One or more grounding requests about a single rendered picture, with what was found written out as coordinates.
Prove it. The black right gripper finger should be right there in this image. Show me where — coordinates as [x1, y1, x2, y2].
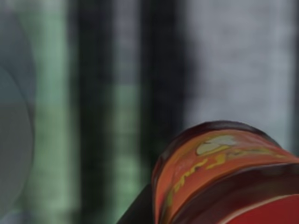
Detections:
[116, 184, 162, 224]

